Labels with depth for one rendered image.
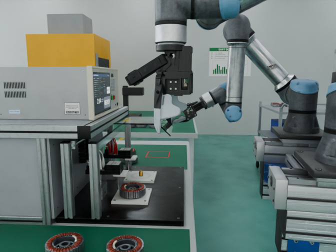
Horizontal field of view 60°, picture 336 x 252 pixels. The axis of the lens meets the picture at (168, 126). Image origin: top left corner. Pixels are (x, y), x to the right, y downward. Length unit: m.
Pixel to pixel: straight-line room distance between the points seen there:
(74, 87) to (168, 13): 0.59
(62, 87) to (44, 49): 3.99
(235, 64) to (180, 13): 0.69
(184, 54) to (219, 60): 5.86
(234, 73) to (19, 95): 0.89
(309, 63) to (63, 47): 4.93
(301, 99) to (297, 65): 5.56
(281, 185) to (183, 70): 0.44
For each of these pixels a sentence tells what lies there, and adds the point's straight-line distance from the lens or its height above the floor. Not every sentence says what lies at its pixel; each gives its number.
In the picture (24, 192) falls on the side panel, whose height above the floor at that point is 0.87.
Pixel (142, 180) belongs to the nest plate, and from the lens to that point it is 1.45.
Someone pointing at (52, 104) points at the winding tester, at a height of 1.17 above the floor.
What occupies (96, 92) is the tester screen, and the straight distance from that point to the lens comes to 1.19.
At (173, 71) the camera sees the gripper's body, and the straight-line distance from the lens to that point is 0.70.
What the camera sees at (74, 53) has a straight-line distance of 4.97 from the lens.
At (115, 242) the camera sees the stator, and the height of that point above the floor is 0.79.
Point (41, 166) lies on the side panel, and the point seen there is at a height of 0.97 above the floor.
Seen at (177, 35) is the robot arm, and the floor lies 1.37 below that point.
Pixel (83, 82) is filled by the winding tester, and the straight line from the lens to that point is 1.16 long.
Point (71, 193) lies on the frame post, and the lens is 1.13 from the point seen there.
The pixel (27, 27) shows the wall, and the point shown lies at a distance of 7.44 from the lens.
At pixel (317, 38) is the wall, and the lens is 7.11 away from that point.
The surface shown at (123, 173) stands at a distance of 1.25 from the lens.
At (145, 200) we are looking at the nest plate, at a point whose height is 0.78.
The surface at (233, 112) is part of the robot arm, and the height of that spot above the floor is 1.12.
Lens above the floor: 1.28
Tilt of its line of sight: 10 degrees down
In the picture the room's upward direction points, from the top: straight up
